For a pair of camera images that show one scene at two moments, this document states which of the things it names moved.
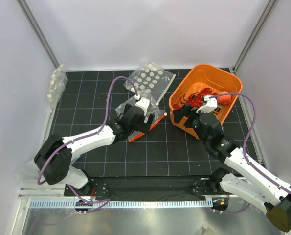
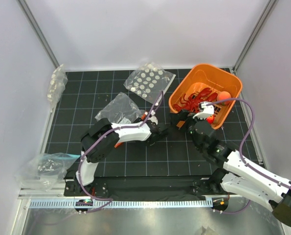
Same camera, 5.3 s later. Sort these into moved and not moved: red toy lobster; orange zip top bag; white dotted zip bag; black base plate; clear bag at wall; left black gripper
Moved: left black gripper; orange zip top bag
Not moved: clear bag at wall; red toy lobster; white dotted zip bag; black base plate
